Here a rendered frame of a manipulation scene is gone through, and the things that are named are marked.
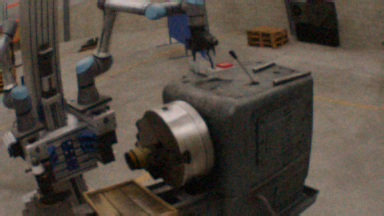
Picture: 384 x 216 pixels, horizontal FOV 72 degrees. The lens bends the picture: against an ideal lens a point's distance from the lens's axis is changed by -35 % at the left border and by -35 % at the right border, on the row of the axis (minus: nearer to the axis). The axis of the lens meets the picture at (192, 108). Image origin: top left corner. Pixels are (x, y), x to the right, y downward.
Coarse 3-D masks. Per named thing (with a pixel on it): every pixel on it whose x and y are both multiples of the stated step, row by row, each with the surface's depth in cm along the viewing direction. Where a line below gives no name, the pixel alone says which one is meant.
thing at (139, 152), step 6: (132, 150) 137; (138, 150) 137; (144, 150) 139; (126, 156) 138; (132, 156) 134; (138, 156) 135; (144, 156) 136; (126, 162) 139; (132, 162) 134; (138, 162) 135; (144, 162) 136; (132, 168) 135; (138, 168) 137; (144, 168) 138
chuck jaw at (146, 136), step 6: (138, 120) 144; (144, 120) 145; (138, 126) 145; (144, 126) 144; (138, 132) 142; (144, 132) 143; (150, 132) 144; (138, 138) 143; (144, 138) 142; (150, 138) 143; (138, 144) 140; (144, 144) 141; (150, 144) 142
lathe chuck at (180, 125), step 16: (160, 112) 137; (176, 112) 138; (160, 128) 138; (176, 128) 133; (192, 128) 135; (160, 144) 149; (176, 144) 132; (192, 144) 133; (192, 160) 133; (176, 176) 140; (192, 176) 137
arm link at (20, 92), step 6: (12, 90) 150; (18, 90) 150; (24, 90) 152; (12, 96) 150; (18, 96) 149; (24, 96) 152; (12, 102) 151; (18, 102) 150; (24, 102) 152; (18, 108) 151; (24, 108) 153
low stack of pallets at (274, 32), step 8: (248, 32) 892; (256, 32) 876; (264, 32) 861; (272, 32) 854; (280, 32) 890; (248, 40) 900; (256, 40) 903; (264, 40) 888; (272, 40) 853; (280, 40) 893; (288, 40) 944
